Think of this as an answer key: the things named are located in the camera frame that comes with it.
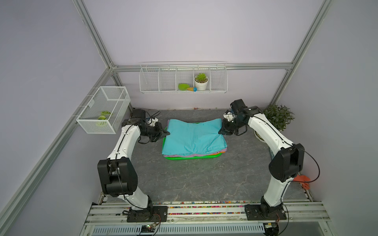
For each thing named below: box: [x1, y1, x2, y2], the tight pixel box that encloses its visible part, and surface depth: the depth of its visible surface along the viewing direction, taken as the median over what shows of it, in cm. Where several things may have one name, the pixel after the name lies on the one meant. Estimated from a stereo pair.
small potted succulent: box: [193, 72, 210, 91], surface depth 93 cm
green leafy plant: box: [263, 104, 296, 131], surface depth 91 cm
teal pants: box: [161, 118, 228, 156], surface depth 84 cm
